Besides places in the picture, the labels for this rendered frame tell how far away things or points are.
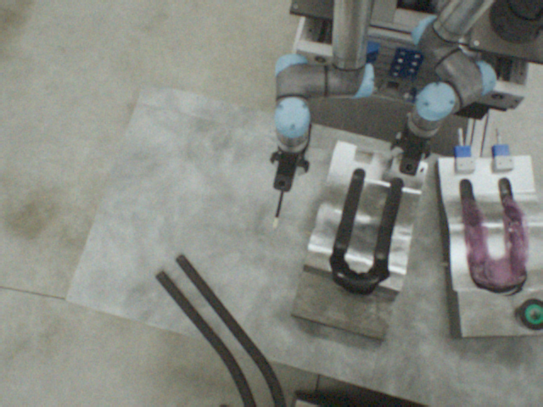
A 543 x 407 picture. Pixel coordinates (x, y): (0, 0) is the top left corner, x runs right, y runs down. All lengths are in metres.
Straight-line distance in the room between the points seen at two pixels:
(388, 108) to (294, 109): 1.26
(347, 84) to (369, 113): 1.16
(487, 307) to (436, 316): 0.15
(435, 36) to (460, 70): 0.09
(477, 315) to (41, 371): 1.74
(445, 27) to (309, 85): 0.32
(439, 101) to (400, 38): 0.49
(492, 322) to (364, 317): 0.33
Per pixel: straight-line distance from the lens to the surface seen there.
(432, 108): 1.40
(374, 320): 1.69
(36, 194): 2.85
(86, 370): 2.66
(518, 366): 1.84
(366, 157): 1.78
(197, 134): 1.88
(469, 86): 1.47
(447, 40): 1.48
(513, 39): 1.80
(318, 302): 1.69
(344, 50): 1.36
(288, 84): 1.39
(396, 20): 1.88
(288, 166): 1.51
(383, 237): 1.70
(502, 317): 1.72
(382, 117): 2.55
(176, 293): 1.73
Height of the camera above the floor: 2.54
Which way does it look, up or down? 75 degrees down
